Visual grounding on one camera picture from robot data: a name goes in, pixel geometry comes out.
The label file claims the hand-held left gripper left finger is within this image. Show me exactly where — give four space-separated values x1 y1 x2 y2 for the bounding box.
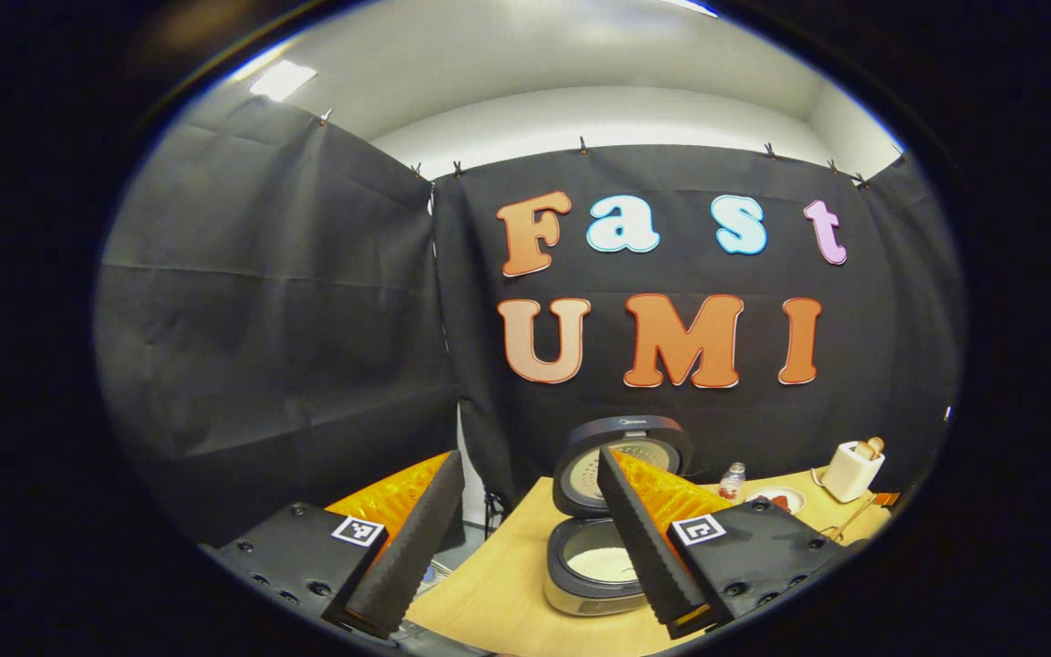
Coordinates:
200 451 465 640

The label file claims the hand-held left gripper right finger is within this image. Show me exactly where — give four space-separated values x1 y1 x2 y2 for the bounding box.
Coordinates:
598 447 846 640

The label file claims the wooden spoon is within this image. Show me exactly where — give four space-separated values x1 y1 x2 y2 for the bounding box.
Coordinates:
827 495 880 543

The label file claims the dark grey rice cooker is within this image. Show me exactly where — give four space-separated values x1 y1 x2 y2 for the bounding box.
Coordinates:
542 415 695 618

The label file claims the white toaster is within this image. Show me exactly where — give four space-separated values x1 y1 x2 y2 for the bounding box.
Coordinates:
820 441 886 504

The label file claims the white round plate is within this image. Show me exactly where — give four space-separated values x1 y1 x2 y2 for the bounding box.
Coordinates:
744 486 806 516

